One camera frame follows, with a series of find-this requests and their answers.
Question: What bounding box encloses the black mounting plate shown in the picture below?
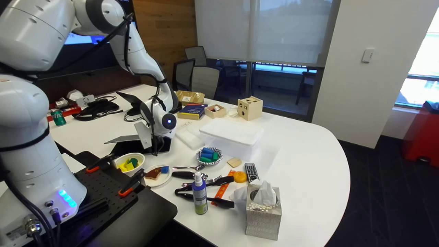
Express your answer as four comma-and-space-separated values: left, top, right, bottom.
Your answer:
60, 151, 176, 247

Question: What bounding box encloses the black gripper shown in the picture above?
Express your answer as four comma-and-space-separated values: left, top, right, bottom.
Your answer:
149, 136, 171, 153

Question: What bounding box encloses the small bowl with blue blocks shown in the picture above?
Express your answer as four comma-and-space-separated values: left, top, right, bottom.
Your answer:
197, 147, 222, 166

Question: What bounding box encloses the grey office chair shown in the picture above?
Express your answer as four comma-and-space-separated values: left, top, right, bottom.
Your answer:
191, 67, 219, 99

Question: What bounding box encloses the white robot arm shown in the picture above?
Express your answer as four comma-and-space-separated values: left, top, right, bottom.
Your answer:
0, 0, 178, 247

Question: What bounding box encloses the wall light switch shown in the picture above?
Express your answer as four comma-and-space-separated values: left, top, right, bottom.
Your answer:
360, 48, 374, 63

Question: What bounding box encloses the grey laptop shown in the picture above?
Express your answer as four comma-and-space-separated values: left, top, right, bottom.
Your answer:
102, 90, 158, 159

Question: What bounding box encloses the yellow bowl with blocks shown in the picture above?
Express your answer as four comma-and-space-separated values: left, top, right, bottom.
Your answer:
113, 152, 145, 177

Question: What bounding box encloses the cardboard box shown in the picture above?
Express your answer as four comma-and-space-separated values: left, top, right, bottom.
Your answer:
175, 90, 204, 105

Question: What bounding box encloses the red bin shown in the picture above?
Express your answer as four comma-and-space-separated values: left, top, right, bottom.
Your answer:
403, 100, 439, 167

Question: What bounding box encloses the blue and yellow book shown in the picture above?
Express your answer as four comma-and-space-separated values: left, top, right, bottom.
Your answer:
176, 104, 204, 119

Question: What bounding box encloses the grey tissue box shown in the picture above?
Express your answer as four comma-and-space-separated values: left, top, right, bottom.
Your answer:
245, 181, 282, 240

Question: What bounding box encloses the wooden shape sorter cube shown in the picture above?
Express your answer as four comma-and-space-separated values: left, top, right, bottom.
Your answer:
237, 96, 263, 120

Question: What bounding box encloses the black orange clamp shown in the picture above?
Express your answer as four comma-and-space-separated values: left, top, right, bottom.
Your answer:
117, 169, 143, 197
84, 155, 113, 174

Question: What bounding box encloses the clear plastic lidded container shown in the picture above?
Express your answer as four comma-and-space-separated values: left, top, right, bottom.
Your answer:
198, 119, 263, 159

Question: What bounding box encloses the white plate with blocks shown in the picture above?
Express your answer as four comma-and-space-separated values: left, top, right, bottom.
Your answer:
142, 166, 171, 188

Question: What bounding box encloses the spray bottle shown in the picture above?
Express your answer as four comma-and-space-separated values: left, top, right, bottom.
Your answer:
191, 171, 208, 215

